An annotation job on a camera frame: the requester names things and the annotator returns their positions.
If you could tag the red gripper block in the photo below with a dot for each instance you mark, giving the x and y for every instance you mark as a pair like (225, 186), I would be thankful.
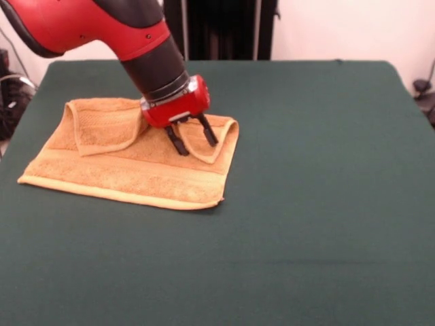
(180, 105)

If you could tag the tan terry towel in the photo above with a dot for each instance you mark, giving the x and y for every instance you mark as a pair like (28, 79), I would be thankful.
(119, 176)

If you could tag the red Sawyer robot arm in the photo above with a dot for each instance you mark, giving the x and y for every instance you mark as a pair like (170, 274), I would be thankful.
(102, 23)

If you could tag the dark green table cloth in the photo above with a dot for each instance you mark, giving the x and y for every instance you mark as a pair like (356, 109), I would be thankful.
(306, 169)

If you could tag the dark grey stand base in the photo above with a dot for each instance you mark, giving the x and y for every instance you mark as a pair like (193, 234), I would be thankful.
(12, 102)
(423, 98)

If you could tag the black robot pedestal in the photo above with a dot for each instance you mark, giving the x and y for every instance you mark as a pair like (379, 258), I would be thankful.
(221, 30)

